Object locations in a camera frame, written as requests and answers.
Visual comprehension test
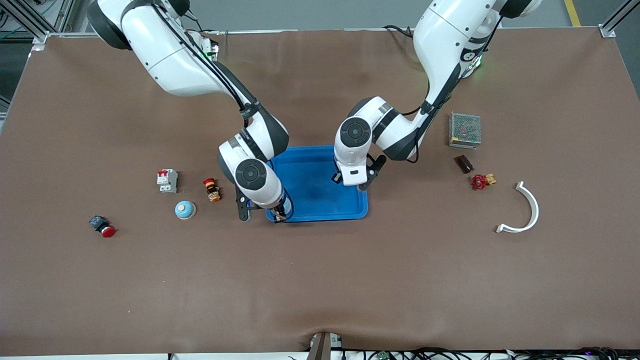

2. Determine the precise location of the small red orange push button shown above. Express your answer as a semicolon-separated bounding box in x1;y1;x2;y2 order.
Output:
203;177;221;203

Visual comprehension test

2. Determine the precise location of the blue plastic tray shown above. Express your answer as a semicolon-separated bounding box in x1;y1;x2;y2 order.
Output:
265;144;369;223

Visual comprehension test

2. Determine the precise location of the brown table mat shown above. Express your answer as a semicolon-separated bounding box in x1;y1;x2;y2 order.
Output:
0;27;640;357

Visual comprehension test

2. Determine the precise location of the metal mesh power supply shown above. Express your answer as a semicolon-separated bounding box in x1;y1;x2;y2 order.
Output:
448;111;482;150

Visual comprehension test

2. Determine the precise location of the red mushroom push button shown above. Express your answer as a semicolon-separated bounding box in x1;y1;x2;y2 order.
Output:
89;215;117;238

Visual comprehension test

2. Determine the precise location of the white circuit breaker red switch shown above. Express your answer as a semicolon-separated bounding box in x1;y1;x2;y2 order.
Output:
156;169;179;194

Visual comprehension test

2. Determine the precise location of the metal table edge bracket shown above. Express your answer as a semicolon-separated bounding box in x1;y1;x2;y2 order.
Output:
306;332;344;360

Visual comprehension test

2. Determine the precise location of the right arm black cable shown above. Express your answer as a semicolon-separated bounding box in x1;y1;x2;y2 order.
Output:
150;0;253;121

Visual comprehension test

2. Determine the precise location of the red handle brass valve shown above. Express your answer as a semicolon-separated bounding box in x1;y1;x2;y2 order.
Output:
471;173;497;191

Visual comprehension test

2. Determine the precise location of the black base cable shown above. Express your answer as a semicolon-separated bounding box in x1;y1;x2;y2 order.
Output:
382;24;416;40

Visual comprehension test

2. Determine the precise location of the white curved plastic bracket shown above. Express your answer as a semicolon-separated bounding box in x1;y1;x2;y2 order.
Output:
495;181;540;234

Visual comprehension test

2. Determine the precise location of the black cable bundle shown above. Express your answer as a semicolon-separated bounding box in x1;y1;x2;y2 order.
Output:
345;346;623;360

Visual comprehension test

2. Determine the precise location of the aluminium frame profile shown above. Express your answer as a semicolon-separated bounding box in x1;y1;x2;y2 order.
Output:
0;0;91;47
599;0;640;39

